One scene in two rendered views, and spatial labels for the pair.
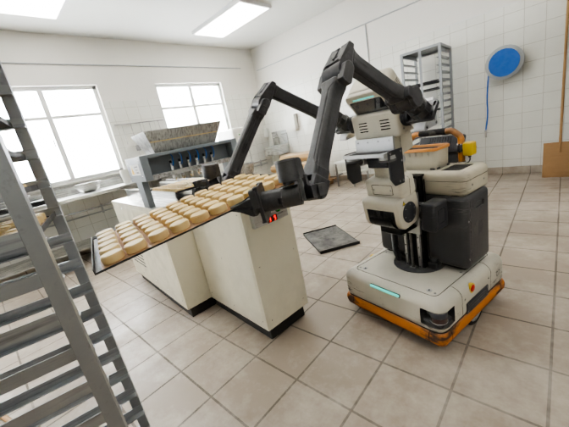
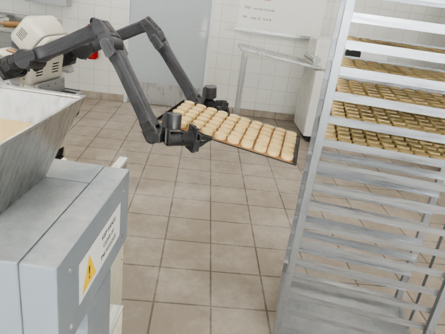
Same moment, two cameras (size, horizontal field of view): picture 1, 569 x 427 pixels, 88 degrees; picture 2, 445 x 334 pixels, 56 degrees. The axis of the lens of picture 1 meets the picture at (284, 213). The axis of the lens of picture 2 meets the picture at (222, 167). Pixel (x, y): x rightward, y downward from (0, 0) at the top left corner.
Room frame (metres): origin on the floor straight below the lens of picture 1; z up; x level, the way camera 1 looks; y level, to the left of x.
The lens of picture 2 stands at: (2.31, 1.43, 1.52)
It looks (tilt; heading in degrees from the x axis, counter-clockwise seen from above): 22 degrees down; 221
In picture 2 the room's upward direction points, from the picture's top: 8 degrees clockwise
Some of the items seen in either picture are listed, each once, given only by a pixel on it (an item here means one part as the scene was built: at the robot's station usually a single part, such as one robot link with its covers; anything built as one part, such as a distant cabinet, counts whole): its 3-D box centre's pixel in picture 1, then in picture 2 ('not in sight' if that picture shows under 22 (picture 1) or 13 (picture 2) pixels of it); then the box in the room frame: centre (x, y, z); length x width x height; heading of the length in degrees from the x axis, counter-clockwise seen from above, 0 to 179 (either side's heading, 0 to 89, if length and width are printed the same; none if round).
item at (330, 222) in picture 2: not in sight; (357, 229); (0.42, 0.76, 0.51); 0.64 x 0.03 x 0.03; 121
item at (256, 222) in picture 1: (268, 209); not in sight; (1.54, 0.08, 0.77); 0.24 x 0.04 x 0.14; 129
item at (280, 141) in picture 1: (278, 144); not in sight; (6.69, -0.18, 0.92); 1.00 x 0.36 x 1.11; 45
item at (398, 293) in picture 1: (420, 279); not in sight; (1.55, -0.72, 0.16); 0.67 x 0.64 x 0.25; 121
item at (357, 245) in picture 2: not in sight; (352, 244); (0.42, 0.76, 0.42); 0.64 x 0.03 x 0.03; 121
